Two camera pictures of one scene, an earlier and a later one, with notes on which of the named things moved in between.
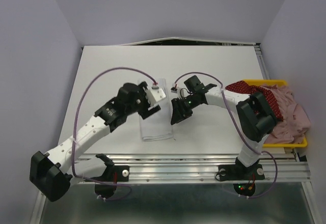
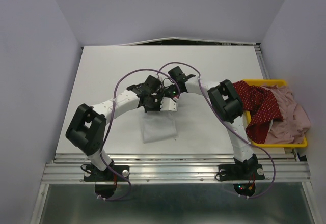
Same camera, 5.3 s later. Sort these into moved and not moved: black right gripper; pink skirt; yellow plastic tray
Moved: black right gripper
Not moved: pink skirt; yellow plastic tray
